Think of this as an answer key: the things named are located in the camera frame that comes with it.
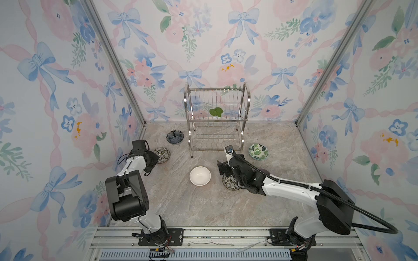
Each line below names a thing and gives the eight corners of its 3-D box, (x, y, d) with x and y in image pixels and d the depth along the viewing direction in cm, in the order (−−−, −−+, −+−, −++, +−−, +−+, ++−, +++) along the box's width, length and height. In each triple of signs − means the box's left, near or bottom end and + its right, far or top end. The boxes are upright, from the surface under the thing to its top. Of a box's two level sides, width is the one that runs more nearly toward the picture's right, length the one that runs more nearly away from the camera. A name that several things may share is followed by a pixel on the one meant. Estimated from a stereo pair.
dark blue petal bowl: (166, 145, 109) (165, 140, 105) (169, 134, 115) (167, 130, 111) (183, 145, 109) (182, 140, 105) (184, 134, 115) (183, 130, 111)
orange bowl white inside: (189, 188, 91) (188, 184, 87) (191, 169, 98) (190, 165, 94) (211, 188, 91) (211, 184, 87) (211, 169, 98) (211, 165, 94)
